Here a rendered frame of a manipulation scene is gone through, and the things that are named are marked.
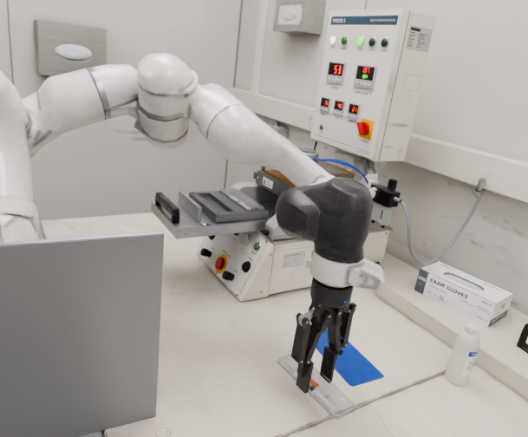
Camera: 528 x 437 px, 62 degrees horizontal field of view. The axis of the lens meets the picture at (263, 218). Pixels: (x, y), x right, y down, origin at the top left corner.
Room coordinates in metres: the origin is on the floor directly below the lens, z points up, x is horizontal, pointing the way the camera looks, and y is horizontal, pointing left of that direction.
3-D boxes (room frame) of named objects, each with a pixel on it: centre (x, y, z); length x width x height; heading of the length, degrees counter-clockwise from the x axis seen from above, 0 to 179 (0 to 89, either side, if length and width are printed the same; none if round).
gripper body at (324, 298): (0.73, -0.14, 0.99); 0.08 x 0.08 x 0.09
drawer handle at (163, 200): (1.14, 0.27, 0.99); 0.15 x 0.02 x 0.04; 33
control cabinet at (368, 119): (1.48, -0.26, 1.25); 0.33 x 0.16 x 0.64; 33
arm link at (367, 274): (0.73, -0.17, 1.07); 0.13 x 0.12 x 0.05; 37
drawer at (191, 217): (1.22, 0.15, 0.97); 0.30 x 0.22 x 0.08; 123
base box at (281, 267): (1.36, -0.11, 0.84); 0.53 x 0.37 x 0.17; 123
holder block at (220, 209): (1.24, 0.11, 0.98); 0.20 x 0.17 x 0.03; 33
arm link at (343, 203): (0.76, -0.10, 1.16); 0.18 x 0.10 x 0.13; 48
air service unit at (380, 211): (1.26, -0.34, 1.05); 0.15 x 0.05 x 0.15; 33
